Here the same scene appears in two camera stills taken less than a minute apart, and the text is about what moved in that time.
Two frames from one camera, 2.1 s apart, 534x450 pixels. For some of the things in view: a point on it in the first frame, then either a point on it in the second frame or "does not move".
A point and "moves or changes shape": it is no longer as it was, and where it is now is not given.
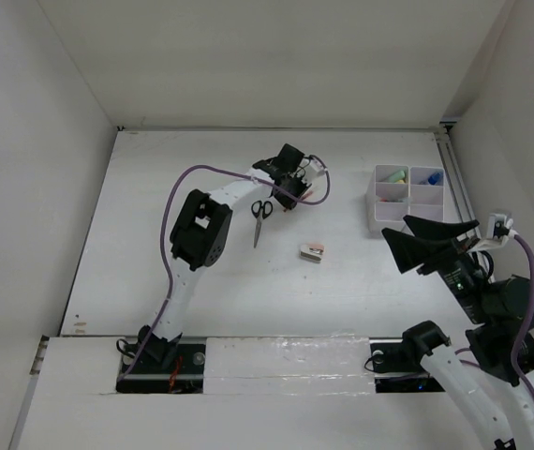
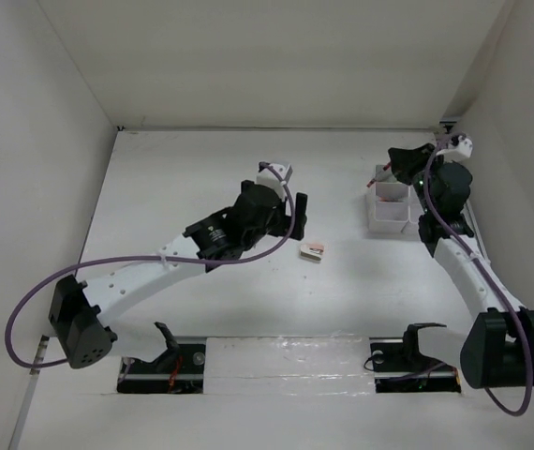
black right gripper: [409, 250] → [404, 161]
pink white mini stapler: [311, 251] does not move
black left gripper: [291, 202] → [299, 217]
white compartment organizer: [402, 190] does not move
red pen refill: [303, 198] moves or changes shape
